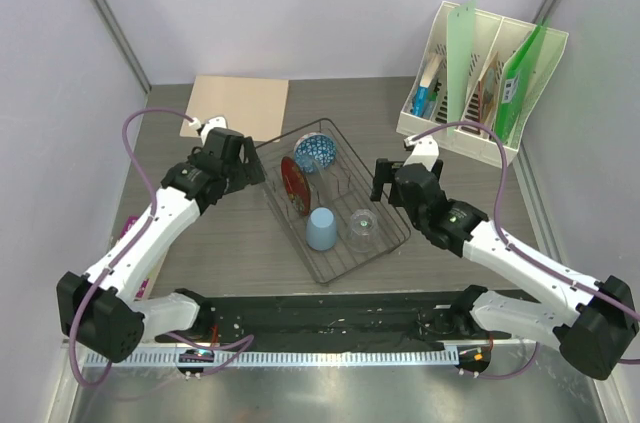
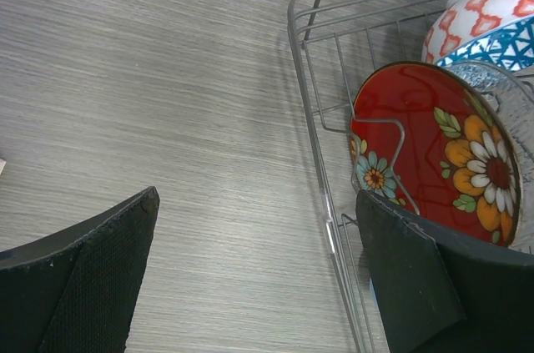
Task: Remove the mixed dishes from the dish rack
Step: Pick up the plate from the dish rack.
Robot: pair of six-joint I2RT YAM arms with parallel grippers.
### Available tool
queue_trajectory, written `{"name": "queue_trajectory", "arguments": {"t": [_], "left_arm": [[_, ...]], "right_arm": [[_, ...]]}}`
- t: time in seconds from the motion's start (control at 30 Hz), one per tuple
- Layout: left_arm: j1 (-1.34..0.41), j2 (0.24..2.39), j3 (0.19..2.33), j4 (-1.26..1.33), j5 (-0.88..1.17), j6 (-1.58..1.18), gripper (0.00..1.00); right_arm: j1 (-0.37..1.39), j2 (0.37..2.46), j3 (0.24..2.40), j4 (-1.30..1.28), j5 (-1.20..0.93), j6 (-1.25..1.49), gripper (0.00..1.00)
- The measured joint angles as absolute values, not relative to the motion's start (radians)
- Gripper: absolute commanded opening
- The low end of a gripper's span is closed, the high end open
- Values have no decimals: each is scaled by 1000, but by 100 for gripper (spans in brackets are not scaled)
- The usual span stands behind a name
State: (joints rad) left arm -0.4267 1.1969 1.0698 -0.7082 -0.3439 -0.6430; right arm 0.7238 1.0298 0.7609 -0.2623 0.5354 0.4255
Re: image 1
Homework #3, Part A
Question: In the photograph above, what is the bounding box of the red floral plate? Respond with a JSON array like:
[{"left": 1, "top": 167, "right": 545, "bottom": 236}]
[{"left": 280, "top": 156, "right": 311, "bottom": 216}]

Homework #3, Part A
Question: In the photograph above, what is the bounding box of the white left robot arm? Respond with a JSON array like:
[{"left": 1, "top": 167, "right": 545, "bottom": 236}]
[{"left": 56, "top": 127, "right": 265, "bottom": 363}]

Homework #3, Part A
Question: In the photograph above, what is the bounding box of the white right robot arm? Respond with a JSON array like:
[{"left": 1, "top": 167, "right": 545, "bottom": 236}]
[{"left": 370, "top": 158, "right": 639, "bottom": 380}]

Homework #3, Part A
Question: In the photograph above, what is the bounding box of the blue patterned bowl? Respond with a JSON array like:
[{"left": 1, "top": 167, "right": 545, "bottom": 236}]
[{"left": 294, "top": 132, "right": 337, "bottom": 174}]

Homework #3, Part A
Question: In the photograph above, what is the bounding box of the beige cutting board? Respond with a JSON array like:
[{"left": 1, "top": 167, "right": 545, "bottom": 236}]
[{"left": 185, "top": 75, "right": 289, "bottom": 142}]

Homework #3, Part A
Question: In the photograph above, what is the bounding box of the clear glass cup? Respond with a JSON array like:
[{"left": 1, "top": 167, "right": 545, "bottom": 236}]
[{"left": 346, "top": 209, "right": 379, "bottom": 253}]

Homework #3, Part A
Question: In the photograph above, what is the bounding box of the light blue plastic cup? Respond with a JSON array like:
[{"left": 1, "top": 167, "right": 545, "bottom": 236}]
[{"left": 306, "top": 207, "right": 337, "bottom": 251}]

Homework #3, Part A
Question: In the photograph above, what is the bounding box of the blue book in organizer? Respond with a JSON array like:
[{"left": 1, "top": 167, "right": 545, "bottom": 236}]
[{"left": 410, "top": 53, "right": 444, "bottom": 118}]

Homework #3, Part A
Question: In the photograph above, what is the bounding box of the brown picture book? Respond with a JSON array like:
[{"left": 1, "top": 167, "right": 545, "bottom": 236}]
[{"left": 478, "top": 51, "right": 500, "bottom": 126}]

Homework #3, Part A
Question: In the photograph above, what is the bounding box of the white file organizer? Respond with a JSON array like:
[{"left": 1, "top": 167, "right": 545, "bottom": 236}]
[{"left": 397, "top": 2, "right": 569, "bottom": 167}]

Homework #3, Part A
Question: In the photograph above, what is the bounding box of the purple treehouse book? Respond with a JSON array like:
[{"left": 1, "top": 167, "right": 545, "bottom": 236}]
[{"left": 109, "top": 215, "right": 161, "bottom": 299}]

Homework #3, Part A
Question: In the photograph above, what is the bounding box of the dark green folder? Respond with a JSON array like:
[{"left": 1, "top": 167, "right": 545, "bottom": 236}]
[{"left": 493, "top": 22, "right": 548, "bottom": 145}]

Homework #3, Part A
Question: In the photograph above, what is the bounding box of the light green folder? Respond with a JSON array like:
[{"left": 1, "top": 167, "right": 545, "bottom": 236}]
[{"left": 446, "top": 0, "right": 476, "bottom": 123}]

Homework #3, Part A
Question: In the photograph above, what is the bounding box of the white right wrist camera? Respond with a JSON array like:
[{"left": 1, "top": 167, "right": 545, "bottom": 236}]
[{"left": 403, "top": 135, "right": 439, "bottom": 171}]

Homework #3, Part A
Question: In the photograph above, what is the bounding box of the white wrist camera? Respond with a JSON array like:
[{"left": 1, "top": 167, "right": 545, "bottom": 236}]
[
  {"left": 403, "top": 135, "right": 439, "bottom": 171},
  {"left": 189, "top": 116, "right": 228, "bottom": 138}
]

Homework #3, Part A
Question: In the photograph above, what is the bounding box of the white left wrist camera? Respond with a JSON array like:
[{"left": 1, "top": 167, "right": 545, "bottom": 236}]
[{"left": 189, "top": 116, "right": 228, "bottom": 138}]

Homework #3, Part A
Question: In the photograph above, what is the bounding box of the black wire dish rack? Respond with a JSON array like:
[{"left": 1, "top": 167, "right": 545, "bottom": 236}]
[{"left": 257, "top": 118, "right": 410, "bottom": 284}]

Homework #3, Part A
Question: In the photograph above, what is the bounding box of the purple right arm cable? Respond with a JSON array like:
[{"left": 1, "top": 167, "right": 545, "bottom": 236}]
[{"left": 414, "top": 121, "right": 640, "bottom": 378}]

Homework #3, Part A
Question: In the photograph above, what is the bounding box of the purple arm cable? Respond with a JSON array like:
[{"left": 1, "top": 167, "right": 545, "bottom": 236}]
[
  {"left": 68, "top": 107, "right": 254, "bottom": 387},
  {"left": 414, "top": 121, "right": 640, "bottom": 378}
]

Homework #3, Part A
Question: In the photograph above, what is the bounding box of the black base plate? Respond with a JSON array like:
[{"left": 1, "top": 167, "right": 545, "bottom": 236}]
[{"left": 179, "top": 286, "right": 508, "bottom": 352}]

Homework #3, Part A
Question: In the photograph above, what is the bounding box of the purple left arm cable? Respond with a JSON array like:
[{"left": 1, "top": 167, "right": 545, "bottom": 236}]
[{"left": 68, "top": 107, "right": 254, "bottom": 387}]

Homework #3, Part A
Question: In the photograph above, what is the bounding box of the white slotted cable duct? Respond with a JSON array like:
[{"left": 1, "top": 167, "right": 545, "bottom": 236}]
[{"left": 115, "top": 346, "right": 459, "bottom": 368}]

